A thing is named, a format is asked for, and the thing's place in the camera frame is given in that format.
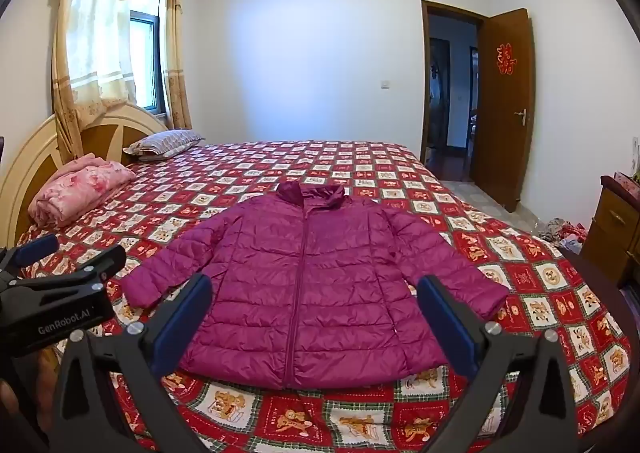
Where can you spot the brown wooden door frame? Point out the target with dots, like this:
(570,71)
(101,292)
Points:
(425,83)

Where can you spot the pink folded quilt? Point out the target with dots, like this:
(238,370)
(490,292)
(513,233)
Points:
(75,188)

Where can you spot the magenta puffer jacket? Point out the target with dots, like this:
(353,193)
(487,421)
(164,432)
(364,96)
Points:
(310,283)

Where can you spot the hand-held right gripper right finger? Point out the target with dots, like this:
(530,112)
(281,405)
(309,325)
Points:
(444,320)

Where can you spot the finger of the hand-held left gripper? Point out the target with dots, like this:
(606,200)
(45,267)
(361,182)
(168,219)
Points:
(100,260)
(35,245)

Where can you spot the striped pillow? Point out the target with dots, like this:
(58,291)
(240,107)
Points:
(165,140)

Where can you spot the cream wooden bed headboard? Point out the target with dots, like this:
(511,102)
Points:
(30,148)

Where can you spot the wide beige patterned curtain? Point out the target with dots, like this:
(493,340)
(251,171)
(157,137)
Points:
(95,43)

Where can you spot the pile of clothes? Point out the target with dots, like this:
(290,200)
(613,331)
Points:
(555,230)

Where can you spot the pink box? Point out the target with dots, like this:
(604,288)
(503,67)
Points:
(625,181)

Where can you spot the red paper door decoration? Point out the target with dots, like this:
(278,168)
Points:
(506,60)

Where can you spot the brown wooden door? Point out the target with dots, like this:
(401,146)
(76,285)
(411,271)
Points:
(505,133)

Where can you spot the brown wooden cabinet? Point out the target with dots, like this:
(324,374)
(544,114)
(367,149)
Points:
(610,233)

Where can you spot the narrow beige patterned curtain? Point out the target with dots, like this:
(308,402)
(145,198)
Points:
(175,58)

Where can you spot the window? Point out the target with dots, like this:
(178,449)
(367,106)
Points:
(147,58)

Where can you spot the red checked printed bedspread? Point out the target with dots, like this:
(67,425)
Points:
(350,173)

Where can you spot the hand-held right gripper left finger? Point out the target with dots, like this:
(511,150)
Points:
(182,318)

